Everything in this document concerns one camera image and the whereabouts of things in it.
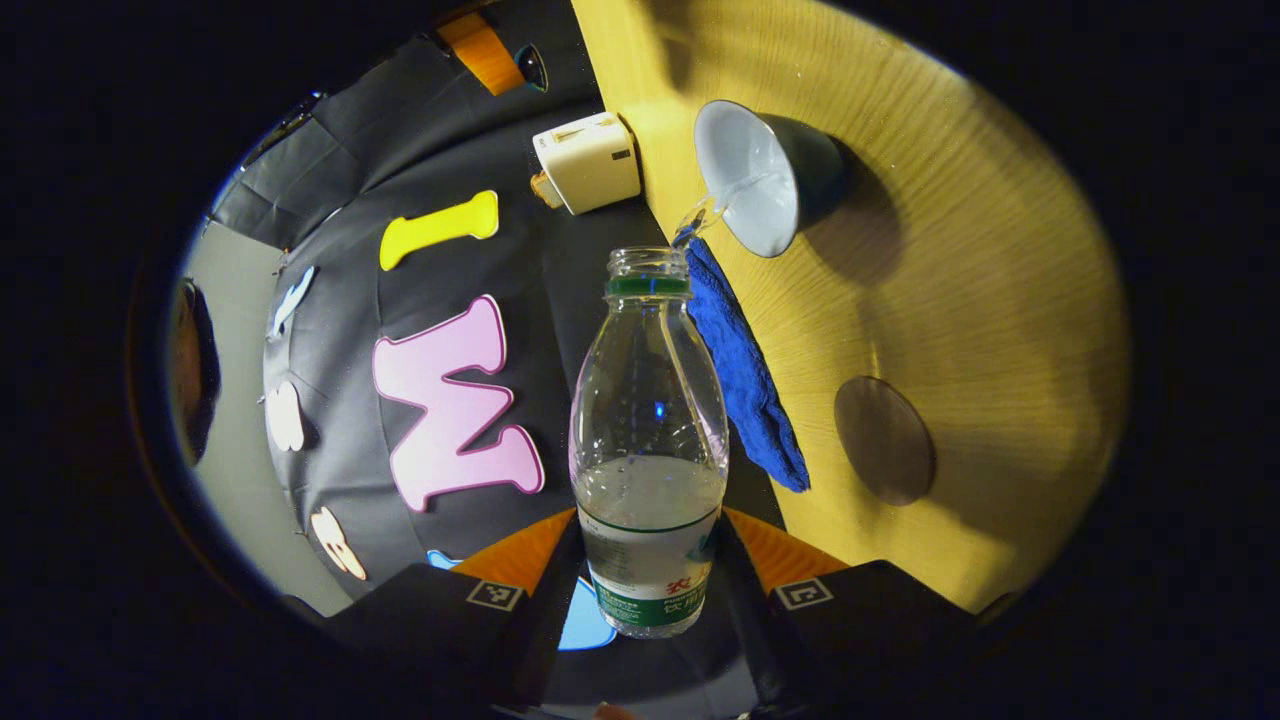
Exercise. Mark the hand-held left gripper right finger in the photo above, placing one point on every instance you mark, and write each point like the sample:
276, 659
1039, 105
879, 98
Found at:
745, 620

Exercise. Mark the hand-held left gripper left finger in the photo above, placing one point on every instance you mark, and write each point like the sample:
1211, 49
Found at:
550, 620

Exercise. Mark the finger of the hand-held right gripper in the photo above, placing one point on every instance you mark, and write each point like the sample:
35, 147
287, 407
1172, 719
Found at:
482, 52

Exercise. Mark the clear plastic water bottle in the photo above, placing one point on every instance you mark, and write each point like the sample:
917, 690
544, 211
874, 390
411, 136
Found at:
645, 420

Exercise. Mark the round translucent coaster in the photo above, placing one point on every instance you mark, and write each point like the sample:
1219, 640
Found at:
885, 440

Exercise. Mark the white teacup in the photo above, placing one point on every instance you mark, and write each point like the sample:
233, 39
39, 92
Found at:
760, 185

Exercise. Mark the toast slice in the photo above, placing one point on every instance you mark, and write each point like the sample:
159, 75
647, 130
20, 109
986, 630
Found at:
545, 190

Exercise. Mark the white toaster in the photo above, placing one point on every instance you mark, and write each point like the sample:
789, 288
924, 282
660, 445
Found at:
590, 160

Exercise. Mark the black backdrop cloth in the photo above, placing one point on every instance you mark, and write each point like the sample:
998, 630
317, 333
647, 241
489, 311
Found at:
350, 200

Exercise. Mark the blue towel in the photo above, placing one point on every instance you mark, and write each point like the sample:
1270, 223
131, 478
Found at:
745, 380

